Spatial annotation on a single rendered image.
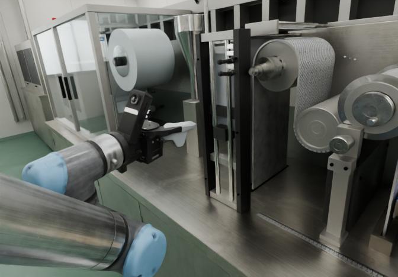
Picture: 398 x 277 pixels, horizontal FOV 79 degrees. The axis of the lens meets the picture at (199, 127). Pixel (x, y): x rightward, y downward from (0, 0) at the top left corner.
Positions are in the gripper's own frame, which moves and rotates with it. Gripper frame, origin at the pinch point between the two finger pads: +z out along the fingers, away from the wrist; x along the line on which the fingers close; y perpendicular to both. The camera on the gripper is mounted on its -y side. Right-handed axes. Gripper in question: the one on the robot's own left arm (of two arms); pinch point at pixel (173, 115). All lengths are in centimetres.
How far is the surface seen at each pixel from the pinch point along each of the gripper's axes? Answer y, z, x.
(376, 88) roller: -11.7, 15.2, 42.7
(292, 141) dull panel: 23, 57, 23
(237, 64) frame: -13.6, 10.5, 12.2
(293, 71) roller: -12.1, 21.9, 23.9
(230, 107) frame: -1.3, 12.8, 10.6
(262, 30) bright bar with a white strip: -22.0, 20.5, 14.1
